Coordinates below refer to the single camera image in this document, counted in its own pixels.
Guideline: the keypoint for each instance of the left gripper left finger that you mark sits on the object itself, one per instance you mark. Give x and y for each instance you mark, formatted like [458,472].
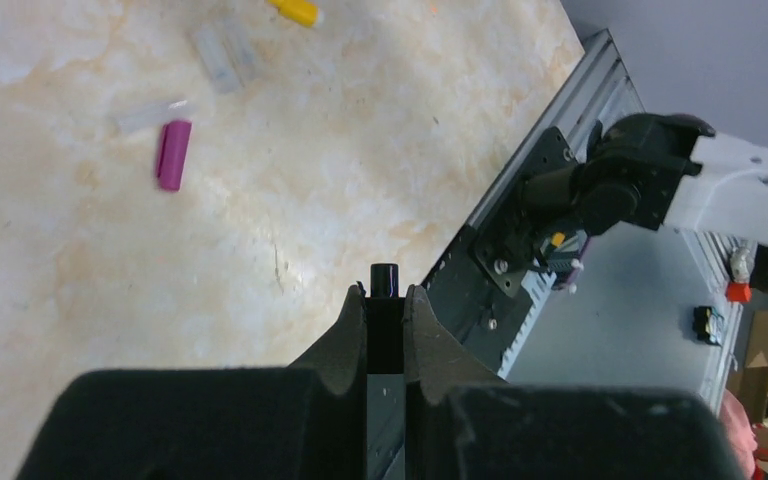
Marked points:
[306,420]

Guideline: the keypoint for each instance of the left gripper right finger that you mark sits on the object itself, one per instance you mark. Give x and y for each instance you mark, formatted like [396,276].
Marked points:
[464,422]

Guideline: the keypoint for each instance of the magenta marker cap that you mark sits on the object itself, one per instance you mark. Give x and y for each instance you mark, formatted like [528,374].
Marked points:
[171,154]

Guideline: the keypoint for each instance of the yellow marker cap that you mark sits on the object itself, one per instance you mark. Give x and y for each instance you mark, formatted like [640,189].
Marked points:
[302,12]

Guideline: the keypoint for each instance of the black marker cap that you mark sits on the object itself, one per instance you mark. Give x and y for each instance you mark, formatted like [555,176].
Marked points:
[384,314]

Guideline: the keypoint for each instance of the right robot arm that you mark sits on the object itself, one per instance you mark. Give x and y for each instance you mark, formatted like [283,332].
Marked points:
[652,170]

